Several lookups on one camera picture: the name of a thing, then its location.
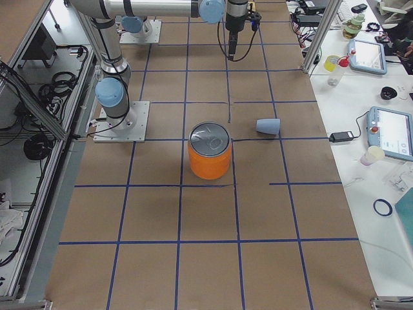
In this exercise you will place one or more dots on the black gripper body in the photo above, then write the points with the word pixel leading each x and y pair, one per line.
pixel 233 23

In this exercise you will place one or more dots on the light blue cup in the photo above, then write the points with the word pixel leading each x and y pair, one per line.
pixel 268 126

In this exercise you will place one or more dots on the yellow tape roll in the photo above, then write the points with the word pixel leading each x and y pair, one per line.
pixel 331 62

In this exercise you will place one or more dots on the squeeze bottle red cap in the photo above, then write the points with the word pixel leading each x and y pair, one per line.
pixel 341 67

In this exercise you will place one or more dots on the orange can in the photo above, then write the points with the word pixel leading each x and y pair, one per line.
pixel 209 150

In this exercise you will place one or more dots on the far teach pendant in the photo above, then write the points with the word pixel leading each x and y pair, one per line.
pixel 366 56

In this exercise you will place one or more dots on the teach pendant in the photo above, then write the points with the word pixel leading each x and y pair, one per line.
pixel 390 130
pixel 366 56

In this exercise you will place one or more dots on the black power adapter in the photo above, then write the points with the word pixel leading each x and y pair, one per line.
pixel 338 137

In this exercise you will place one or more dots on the black bowl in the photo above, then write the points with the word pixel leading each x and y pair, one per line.
pixel 388 93

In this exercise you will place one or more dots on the near teach pendant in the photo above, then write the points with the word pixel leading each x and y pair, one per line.
pixel 390 130

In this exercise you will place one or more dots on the white rag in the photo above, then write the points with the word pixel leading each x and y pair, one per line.
pixel 11 220

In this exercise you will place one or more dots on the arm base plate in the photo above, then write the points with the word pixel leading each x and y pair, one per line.
pixel 149 33
pixel 132 128

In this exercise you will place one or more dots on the aluminium frame post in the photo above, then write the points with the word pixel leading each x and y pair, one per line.
pixel 323 28

